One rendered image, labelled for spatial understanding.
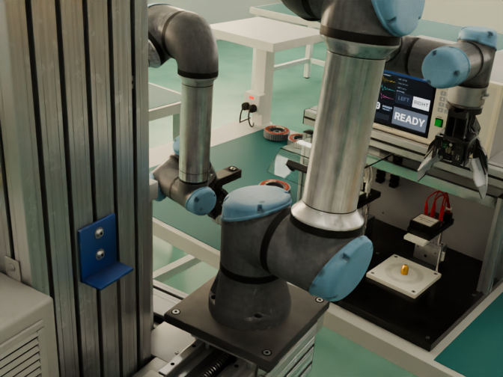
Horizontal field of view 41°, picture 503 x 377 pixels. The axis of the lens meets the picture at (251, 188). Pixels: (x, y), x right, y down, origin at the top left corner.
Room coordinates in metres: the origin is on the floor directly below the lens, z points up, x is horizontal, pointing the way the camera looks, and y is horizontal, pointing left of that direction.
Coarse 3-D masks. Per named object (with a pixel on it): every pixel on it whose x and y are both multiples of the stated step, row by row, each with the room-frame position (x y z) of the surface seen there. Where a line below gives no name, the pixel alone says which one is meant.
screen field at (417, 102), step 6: (396, 96) 1.80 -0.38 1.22; (402, 96) 1.79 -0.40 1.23; (408, 96) 1.78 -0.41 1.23; (414, 96) 1.77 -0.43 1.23; (402, 102) 1.79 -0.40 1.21; (408, 102) 1.78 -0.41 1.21; (414, 102) 1.77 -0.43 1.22; (420, 102) 1.75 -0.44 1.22; (426, 102) 1.74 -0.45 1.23; (420, 108) 1.75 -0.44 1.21; (426, 108) 1.74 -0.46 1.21
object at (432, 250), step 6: (420, 246) 1.70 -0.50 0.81; (426, 246) 1.69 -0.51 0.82; (432, 246) 1.68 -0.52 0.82; (438, 246) 1.68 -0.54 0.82; (444, 246) 1.68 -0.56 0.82; (414, 252) 1.71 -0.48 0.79; (420, 252) 1.70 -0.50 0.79; (426, 252) 1.68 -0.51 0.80; (432, 252) 1.67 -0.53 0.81; (438, 252) 1.66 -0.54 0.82; (420, 258) 1.69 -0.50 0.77; (426, 258) 1.68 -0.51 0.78; (432, 258) 1.67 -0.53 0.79; (444, 258) 1.70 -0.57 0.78; (432, 264) 1.67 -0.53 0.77
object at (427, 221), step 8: (416, 216) 1.67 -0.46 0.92; (424, 216) 1.67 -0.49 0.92; (416, 224) 1.63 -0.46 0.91; (424, 224) 1.62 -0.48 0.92; (432, 224) 1.63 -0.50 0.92; (440, 224) 1.65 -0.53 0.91; (448, 224) 1.69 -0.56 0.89; (408, 232) 1.65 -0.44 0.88; (416, 232) 1.63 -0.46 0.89; (424, 232) 1.62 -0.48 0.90; (432, 232) 1.62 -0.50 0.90; (440, 232) 1.65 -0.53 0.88; (408, 240) 1.62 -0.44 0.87; (416, 240) 1.61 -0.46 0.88; (424, 240) 1.61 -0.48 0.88; (432, 240) 1.70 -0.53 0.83; (440, 240) 1.69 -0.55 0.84
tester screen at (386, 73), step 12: (384, 72) 1.83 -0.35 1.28; (384, 84) 1.83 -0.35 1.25; (396, 84) 1.81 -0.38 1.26; (408, 84) 1.78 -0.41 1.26; (420, 84) 1.76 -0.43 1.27; (384, 96) 1.83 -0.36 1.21; (420, 96) 1.76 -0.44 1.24; (384, 108) 1.82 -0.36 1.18; (408, 108) 1.78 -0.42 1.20; (384, 120) 1.82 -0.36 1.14; (420, 132) 1.75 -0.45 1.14
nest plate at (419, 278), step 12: (384, 264) 1.63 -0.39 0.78; (396, 264) 1.64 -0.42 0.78; (408, 264) 1.64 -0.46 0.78; (372, 276) 1.57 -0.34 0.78; (384, 276) 1.57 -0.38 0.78; (396, 276) 1.57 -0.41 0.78; (408, 276) 1.58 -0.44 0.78; (420, 276) 1.58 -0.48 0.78; (432, 276) 1.59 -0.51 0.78; (396, 288) 1.52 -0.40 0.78; (408, 288) 1.52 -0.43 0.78; (420, 288) 1.52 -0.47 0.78
